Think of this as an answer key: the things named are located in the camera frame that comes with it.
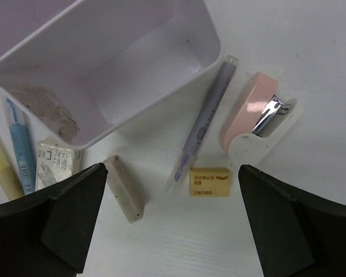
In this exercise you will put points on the white eraser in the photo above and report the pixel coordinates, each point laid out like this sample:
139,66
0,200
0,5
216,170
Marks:
124,190

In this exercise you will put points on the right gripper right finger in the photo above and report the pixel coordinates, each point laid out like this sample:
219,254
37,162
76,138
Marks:
296,233

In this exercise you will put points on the purple pen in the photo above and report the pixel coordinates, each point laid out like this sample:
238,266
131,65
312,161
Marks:
213,98

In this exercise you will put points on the blue highlighter pen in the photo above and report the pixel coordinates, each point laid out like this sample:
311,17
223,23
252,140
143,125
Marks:
21,145

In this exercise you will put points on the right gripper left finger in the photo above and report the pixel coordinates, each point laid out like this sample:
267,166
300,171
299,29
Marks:
49,232

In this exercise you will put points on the staples box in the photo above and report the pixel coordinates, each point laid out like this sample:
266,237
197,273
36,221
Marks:
55,163

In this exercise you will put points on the white three-compartment organizer box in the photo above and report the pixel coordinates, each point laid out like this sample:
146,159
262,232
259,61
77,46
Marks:
98,64

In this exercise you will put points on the yellow highlighter pen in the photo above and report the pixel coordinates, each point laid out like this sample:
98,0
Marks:
8,180

